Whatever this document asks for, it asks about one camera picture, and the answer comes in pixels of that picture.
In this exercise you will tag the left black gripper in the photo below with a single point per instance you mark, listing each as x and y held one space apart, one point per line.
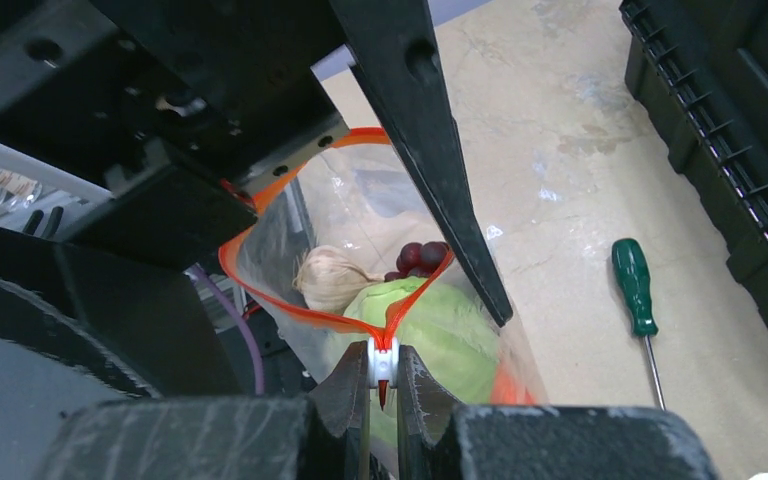
183 110

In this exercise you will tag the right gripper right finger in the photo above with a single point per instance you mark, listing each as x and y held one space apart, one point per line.
440 437

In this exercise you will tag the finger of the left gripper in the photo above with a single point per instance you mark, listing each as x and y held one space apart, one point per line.
398 67

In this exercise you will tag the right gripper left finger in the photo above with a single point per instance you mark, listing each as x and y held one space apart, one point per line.
320 435

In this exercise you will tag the orange toy carrot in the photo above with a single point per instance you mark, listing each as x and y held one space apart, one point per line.
507 390

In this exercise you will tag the green toy cabbage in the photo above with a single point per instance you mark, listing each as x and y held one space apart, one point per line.
447 329

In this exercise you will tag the beige toy garlic bulb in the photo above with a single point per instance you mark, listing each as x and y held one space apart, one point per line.
329 280

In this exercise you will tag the dark red toy grapes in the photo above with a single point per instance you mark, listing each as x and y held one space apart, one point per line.
418 260

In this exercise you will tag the clear orange-zip bag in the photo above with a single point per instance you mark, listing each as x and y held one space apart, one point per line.
345 251

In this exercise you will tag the black plastic toolbox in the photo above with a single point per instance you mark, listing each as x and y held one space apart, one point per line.
700 69

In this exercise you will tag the green handle screwdriver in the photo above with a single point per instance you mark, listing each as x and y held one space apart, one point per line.
633 278

